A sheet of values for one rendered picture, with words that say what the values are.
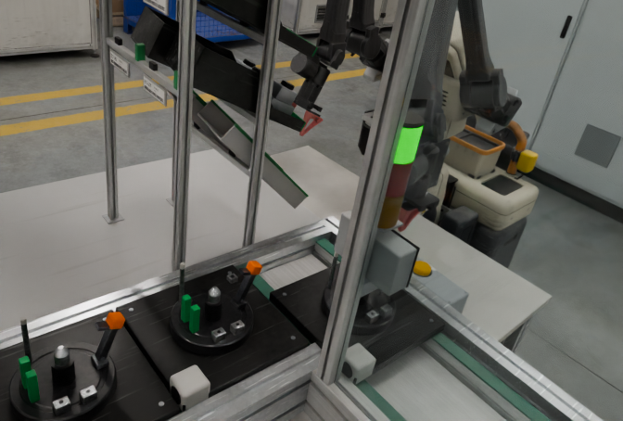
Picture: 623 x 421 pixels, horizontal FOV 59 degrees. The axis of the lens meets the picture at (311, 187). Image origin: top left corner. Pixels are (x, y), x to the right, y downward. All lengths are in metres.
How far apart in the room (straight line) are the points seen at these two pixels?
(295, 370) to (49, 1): 4.36
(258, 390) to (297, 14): 5.58
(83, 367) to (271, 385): 0.28
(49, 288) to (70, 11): 4.00
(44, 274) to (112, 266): 0.13
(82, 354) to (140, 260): 0.42
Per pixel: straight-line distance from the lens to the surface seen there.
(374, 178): 0.70
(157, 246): 1.34
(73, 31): 5.14
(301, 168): 1.73
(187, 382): 0.88
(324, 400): 0.96
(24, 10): 4.97
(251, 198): 1.16
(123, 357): 0.95
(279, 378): 0.93
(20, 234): 1.42
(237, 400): 0.90
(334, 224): 1.30
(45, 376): 0.91
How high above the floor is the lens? 1.66
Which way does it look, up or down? 30 degrees down
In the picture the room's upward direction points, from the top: 10 degrees clockwise
